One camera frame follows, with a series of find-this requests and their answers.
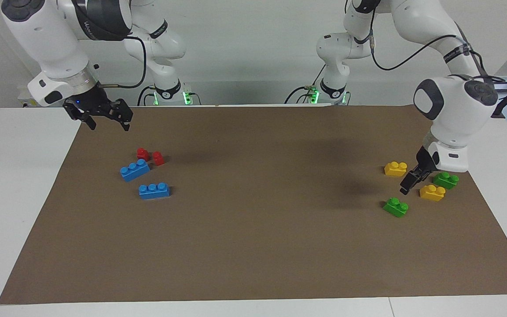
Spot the black right base cable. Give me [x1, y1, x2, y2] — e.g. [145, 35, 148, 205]
[137, 86, 155, 106]

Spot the black base cable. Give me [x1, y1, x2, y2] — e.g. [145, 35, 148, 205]
[284, 66, 327, 105]
[137, 86, 155, 106]

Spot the green two-stud block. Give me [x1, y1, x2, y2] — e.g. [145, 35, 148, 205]
[433, 172, 459, 190]
[383, 197, 409, 218]

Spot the brown table mat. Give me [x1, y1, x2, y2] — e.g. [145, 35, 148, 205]
[0, 105, 507, 305]

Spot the yellow two-stud block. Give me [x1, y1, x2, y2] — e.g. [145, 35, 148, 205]
[384, 161, 408, 177]
[419, 184, 446, 202]

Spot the blue three-stud block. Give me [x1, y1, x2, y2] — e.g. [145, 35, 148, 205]
[139, 182, 170, 200]
[120, 159, 151, 182]

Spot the white wall socket box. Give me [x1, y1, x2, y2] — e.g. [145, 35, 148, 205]
[17, 86, 34, 107]

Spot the black left base cable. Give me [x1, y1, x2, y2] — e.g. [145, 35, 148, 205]
[284, 66, 327, 105]

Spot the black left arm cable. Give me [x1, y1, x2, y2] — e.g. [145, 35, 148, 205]
[368, 18, 507, 84]

